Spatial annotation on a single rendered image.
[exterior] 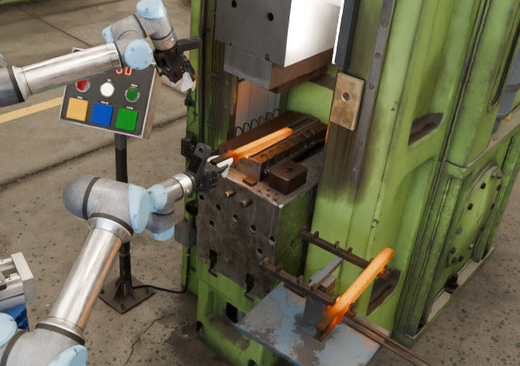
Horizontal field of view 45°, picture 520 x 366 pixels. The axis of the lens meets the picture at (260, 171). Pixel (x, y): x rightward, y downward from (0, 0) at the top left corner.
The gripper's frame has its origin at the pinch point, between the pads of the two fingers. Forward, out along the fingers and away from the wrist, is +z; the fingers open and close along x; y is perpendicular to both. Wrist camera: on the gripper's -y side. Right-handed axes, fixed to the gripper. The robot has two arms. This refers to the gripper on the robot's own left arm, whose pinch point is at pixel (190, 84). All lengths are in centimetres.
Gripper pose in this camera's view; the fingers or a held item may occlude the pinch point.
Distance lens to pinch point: 210.2
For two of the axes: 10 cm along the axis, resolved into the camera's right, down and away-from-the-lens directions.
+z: 2.2, 5.9, 7.8
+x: 7.6, 3.9, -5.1
